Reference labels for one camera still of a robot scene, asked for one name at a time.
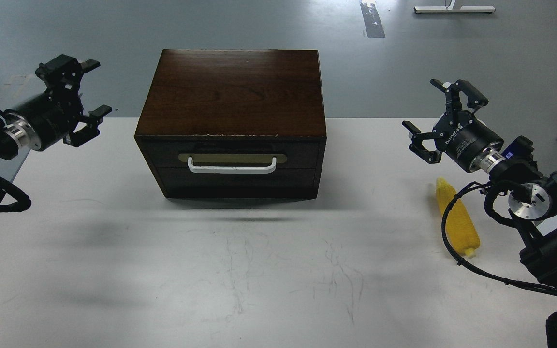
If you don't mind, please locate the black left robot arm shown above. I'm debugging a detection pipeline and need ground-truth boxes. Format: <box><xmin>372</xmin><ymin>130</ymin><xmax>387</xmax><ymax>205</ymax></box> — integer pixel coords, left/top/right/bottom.
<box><xmin>0</xmin><ymin>55</ymin><xmax>112</xmax><ymax>212</ymax></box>

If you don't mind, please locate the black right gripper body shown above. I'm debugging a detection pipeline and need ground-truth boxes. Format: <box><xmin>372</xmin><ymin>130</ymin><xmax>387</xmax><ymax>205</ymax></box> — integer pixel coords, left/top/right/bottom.
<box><xmin>433</xmin><ymin>111</ymin><xmax>503</xmax><ymax>173</ymax></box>

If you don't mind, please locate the yellow corn cob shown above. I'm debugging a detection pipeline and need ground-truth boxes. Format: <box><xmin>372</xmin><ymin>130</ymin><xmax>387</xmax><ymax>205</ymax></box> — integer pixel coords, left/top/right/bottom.
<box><xmin>436</xmin><ymin>177</ymin><xmax>480</xmax><ymax>258</ymax></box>

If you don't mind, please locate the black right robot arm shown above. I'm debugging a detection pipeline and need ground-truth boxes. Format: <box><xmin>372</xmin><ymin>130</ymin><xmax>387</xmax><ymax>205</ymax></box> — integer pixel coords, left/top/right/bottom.
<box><xmin>402</xmin><ymin>79</ymin><xmax>557</xmax><ymax>297</ymax></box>

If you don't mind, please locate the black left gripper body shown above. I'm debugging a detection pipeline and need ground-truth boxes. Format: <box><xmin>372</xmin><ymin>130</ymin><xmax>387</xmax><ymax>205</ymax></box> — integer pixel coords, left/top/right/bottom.
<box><xmin>12</xmin><ymin>90</ymin><xmax>83</xmax><ymax>151</ymax></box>

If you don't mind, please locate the wooden drawer with white handle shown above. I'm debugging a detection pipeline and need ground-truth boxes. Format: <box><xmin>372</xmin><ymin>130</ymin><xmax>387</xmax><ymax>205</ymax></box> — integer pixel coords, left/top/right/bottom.
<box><xmin>138</xmin><ymin>141</ymin><xmax>321</xmax><ymax>170</ymax></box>

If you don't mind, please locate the black tape strip on floor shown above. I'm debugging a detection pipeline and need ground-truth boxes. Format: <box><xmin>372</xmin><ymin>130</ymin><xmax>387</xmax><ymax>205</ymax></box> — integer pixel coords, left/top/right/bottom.
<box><xmin>359</xmin><ymin>0</ymin><xmax>385</xmax><ymax>38</ymax></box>

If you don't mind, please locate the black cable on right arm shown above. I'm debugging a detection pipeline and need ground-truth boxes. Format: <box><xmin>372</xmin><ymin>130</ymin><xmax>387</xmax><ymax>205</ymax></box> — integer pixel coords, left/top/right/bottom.
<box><xmin>440</xmin><ymin>181</ymin><xmax>557</xmax><ymax>348</ymax></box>

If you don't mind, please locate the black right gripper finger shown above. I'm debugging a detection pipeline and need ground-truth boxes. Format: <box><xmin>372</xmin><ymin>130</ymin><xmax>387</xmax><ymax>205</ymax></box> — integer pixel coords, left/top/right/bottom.
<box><xmin>402</xmin><ymin>120</ymin><xmax>446</xmax><ymax>164</ymax></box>
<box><xmin>430</xmin><ymin>79</ymin><xmax>489</xmax><ymax>116</ymax></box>

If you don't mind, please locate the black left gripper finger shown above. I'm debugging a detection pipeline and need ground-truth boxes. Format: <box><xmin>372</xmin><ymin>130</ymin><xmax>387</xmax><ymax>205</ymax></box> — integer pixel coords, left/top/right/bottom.
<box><xmin>35</xmin><ymin>54</ymin><xmax>101</xmax><ymax>95</ymax></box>
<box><xmin>63</xmin><ymin>105</ymin><xmax>113</xmax><ymax>147</ymax></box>

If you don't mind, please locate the dark wooden drawer cabinet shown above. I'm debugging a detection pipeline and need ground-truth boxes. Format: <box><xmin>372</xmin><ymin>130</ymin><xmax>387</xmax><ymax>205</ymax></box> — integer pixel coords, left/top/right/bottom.
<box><xmin>134</xmin><ymin>49</ymin><xmax>327</xmax><ymax>200</ymax></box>

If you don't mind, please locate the white table leg base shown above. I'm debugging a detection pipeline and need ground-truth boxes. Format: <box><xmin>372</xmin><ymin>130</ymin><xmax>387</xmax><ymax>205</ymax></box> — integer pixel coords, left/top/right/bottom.
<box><xmin>413</xmin><ymin>0</ymin><xmax>496</xmax><ymax>14</ymax></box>

